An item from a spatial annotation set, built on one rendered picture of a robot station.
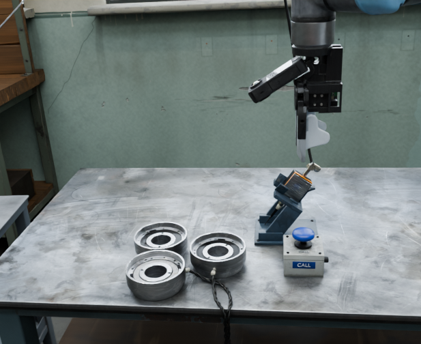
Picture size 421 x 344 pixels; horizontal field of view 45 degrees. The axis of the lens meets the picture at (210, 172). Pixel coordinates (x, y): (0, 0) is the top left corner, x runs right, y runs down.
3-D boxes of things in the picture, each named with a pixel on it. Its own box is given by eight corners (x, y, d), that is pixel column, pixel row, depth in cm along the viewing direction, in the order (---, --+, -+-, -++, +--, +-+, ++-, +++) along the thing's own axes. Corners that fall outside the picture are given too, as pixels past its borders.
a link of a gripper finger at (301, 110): (306, 140, 90) (306, 91, 88) (297, 140, 90) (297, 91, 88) (304, 136, 95) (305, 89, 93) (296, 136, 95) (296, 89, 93)
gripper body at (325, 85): (340, 117, 90) (344, 48, 85) (292, 117, 91) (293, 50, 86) (336, 104, 97) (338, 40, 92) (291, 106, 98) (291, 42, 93)
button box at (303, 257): (284, 276, 91) (284, 253, 89) (283, 254, 97) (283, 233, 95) (329, 277, 90) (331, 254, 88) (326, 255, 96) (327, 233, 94)
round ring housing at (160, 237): (127, 248, 102) (125, 231, 101) (175, 233, 107) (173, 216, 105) (147, 274, 94) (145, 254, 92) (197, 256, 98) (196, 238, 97)
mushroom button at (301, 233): (292, 259, 91) (292, 235, 89) (291, 248, 95) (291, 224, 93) (314, 260, 90) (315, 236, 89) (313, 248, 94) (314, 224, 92)
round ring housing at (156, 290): (131, 309, 84) (128, 289, 83) (124, 274, 94) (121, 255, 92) (192, 296, 87) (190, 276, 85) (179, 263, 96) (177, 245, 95)
